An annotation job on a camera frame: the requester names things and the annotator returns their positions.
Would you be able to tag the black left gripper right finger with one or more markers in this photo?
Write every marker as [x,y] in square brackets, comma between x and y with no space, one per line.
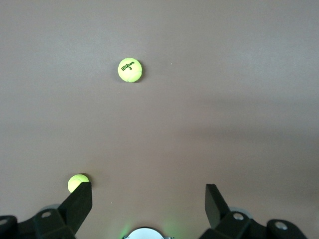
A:
[216,206]

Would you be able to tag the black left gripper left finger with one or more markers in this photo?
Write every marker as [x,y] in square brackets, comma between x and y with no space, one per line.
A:
[74,204]

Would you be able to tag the yellow-green tennis ball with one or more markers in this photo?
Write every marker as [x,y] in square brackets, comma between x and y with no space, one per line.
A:
[74,182]
[129,70]

